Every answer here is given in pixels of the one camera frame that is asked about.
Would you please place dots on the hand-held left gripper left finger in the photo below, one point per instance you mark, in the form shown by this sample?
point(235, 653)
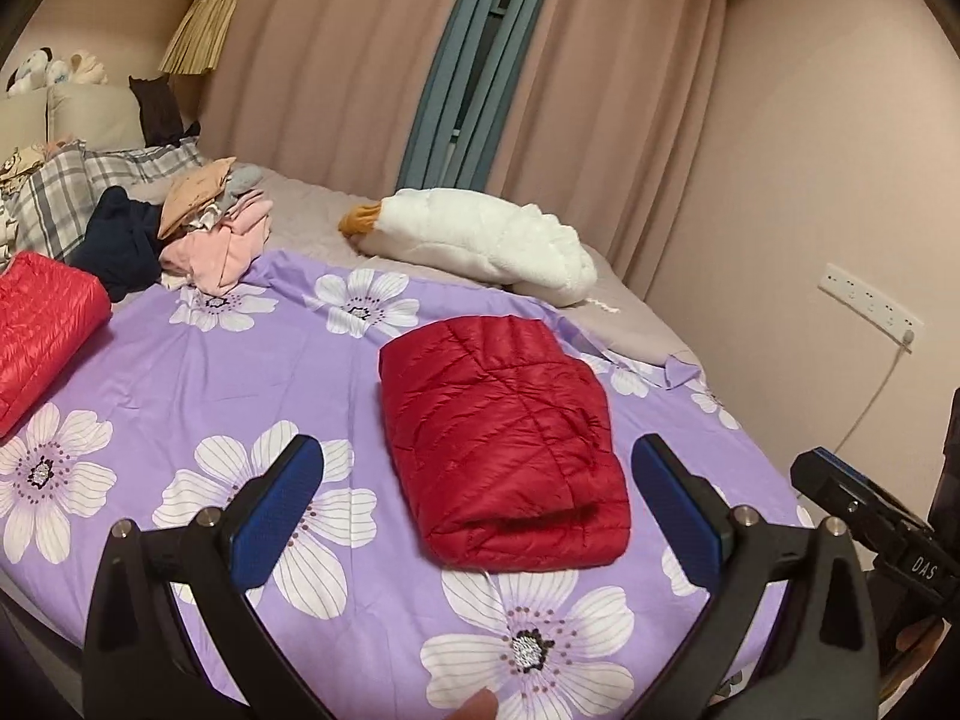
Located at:
point(277, 517)

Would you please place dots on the navy garment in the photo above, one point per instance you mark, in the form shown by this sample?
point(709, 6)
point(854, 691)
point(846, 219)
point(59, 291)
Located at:
point(120, 240)

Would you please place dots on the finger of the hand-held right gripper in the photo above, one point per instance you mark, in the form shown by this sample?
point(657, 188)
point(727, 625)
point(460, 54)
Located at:
point(821, 487)
point(847, 465)

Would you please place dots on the pink garment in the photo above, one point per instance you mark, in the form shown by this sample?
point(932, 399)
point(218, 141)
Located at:
point(217, 251)

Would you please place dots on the white power strip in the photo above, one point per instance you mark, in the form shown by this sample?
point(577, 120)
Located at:
point(870, 300)

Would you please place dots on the beige patterned cloth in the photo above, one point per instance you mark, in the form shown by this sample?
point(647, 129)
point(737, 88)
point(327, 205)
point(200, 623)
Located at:
point(26, 165)

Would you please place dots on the beige garment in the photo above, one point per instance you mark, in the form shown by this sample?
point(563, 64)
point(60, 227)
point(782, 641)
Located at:
point(195, 195)

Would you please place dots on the blue white plush toy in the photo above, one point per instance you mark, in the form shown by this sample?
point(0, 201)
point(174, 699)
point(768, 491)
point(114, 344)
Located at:
point(60, 73)

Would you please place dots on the pleated yellow fabric shade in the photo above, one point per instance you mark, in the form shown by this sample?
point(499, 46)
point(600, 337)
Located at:
point(199, 34)

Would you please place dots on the person's left hand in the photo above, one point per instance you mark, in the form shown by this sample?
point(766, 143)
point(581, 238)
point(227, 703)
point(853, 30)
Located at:
point(476, 706)

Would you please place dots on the white printed cloth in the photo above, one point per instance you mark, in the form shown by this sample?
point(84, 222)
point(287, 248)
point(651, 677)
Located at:
point(6, 232)

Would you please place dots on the grey garment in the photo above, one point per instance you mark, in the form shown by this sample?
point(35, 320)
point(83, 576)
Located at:
point(244, 180)

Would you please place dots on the beige pillow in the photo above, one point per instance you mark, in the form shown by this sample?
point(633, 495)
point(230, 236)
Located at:
point(97, 116)
point(26, 124)

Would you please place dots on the blue grey curtain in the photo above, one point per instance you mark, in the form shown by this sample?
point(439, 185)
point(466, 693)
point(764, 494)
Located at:
point(442, 127)

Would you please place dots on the white black plush toy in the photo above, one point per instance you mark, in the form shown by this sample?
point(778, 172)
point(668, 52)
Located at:
point(26, 71)

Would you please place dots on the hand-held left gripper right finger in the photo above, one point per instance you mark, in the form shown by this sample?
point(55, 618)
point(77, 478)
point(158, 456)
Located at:
point(679, 517)

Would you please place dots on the purple floral blanket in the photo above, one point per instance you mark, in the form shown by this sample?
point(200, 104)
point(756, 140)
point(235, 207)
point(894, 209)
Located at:
point(225, 390)

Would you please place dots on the beige plush toy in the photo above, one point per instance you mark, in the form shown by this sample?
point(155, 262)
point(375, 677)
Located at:
point(88, 69)

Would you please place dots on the dark brown cushion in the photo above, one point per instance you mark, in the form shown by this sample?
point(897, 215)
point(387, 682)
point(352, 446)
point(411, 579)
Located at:
point(161, 112)

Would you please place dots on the plaid pillow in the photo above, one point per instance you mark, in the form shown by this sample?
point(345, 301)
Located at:
point(67, 195)

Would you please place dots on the white goose plush toy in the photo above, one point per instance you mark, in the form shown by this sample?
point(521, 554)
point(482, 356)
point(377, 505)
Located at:
point(480, 240)

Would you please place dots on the red down jacket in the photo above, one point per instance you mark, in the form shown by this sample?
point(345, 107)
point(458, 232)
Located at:
point(502, 427)
point(45, 330)

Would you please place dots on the folded red down jacket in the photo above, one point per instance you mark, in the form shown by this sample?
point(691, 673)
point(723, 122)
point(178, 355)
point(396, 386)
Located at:
point(45, 330)

